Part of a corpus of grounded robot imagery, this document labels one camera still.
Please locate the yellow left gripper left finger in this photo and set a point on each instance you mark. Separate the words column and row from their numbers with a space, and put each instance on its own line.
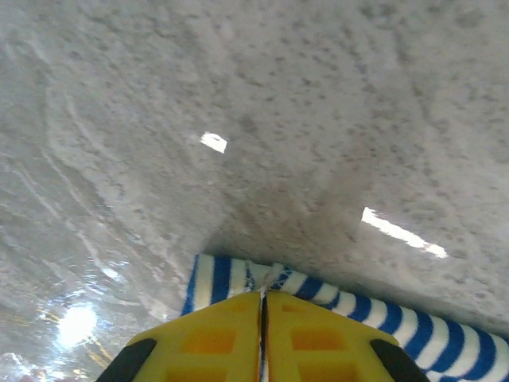
column 207, row 342

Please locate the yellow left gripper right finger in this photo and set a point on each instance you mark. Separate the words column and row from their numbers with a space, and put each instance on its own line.
column 318, row 342

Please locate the blue white striped tank top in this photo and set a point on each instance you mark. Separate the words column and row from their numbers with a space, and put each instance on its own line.
column 397, row 322

